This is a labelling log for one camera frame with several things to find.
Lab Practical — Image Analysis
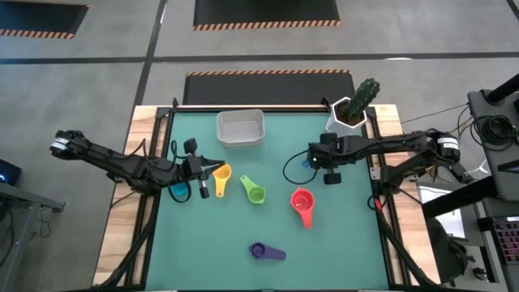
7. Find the backlit keyboard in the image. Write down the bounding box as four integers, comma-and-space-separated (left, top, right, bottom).
492, 217, 519, 265

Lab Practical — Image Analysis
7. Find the green cactus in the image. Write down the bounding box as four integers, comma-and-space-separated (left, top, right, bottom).
345, 78, 381, 121

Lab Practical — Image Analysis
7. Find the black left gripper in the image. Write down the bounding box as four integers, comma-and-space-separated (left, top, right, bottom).
178, 137, 226, 200

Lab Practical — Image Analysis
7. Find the black aluminium table frame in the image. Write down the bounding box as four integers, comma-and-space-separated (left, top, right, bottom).
92, 97, 443, 292

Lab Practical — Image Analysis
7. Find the coiled black cable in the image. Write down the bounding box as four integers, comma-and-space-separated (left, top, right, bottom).
472, 114, 518, 146

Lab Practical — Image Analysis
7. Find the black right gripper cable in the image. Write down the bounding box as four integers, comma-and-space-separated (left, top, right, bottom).
282, 149, 320, 186

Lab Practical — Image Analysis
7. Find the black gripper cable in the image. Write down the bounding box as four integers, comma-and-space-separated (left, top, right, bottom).
282, 149, 320, 186
168, 140, 192, 204

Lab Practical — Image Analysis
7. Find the green measuring cup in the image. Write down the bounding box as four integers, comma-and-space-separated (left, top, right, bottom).
239, 174, 267, 205

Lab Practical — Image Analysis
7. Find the orange-red measuring cup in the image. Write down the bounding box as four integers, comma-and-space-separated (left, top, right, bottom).
290, 187, 315, 230

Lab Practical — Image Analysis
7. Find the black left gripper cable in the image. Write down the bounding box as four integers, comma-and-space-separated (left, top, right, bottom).
168, 140, 192, 204

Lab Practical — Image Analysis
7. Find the grey desk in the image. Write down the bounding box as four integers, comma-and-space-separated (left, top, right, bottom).
0, 181, 66, 281

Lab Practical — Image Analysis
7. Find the black backpack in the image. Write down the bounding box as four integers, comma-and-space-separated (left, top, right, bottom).
425, 217, 474, 285

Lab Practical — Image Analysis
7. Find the white plastic basket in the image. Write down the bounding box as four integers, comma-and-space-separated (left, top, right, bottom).
216, 109, 267, 148

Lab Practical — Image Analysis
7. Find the white faceted planter pot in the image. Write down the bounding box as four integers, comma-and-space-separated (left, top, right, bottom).
325, 96, 368, 137

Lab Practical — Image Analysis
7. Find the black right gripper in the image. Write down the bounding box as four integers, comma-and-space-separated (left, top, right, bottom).
307, 132, 345, 186

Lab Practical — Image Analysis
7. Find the blue measuring cup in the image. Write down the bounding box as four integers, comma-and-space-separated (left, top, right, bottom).
169, 182, 191, 202

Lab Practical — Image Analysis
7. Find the yellow measuring cup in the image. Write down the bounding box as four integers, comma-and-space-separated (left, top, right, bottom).
212, 163, 233, 199

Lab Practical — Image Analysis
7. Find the purple measuring cup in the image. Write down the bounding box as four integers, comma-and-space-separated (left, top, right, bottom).
248, 242, 286, 261

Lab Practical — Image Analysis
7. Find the grey equipment cart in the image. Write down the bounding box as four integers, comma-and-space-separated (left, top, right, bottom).
421, 72, 519, 220

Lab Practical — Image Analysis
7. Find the black hazard-striped floor mat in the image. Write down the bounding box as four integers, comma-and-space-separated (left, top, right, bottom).
0, 2, 89, 40
193, 0, 341, 32
182, 69, 356, 105

